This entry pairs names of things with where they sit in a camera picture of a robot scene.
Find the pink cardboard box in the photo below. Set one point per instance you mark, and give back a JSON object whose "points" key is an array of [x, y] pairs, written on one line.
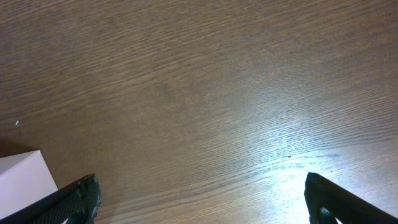
{"points": [[25, 179]]}

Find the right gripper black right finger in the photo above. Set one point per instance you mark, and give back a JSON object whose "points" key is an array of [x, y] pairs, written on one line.
{"points": [[330, 203]]}

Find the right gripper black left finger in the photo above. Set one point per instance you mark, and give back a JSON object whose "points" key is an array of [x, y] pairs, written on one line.
{"points": [[77, 203]]}

